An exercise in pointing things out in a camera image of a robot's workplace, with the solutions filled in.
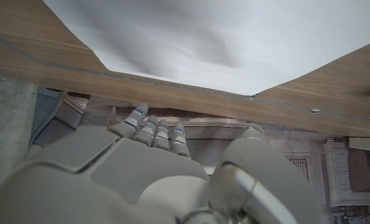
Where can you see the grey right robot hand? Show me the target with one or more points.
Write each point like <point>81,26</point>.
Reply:
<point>126,180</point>

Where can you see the white paper sheet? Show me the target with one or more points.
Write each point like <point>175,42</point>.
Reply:
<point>203,37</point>

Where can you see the printed living room backdrop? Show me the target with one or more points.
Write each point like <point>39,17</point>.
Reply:
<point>210,140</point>

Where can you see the white power strip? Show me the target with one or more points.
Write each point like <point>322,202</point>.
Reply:
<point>365,144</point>

